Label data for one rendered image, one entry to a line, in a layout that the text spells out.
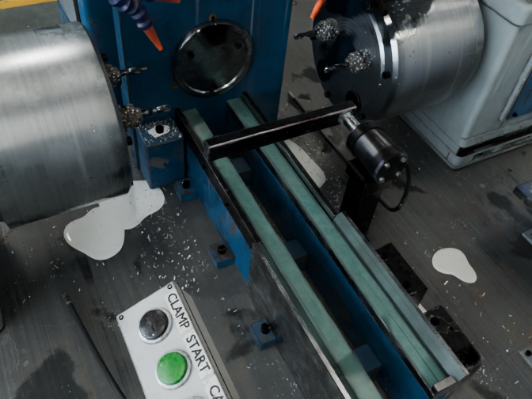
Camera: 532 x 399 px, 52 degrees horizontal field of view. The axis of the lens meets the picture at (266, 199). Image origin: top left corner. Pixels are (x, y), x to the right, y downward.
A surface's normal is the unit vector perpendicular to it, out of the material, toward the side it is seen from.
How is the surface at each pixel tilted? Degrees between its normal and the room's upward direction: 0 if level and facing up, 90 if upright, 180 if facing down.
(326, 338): 0
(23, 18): 0
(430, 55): 66
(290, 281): 0
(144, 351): 24
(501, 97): 90
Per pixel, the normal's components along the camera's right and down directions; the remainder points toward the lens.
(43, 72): 0.27, -0.32
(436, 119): -0.89, 0.29
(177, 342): -0.28, -0.49
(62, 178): 0.46, 0.62
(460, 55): 0.46, 0.41
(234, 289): 0.09, -0.66
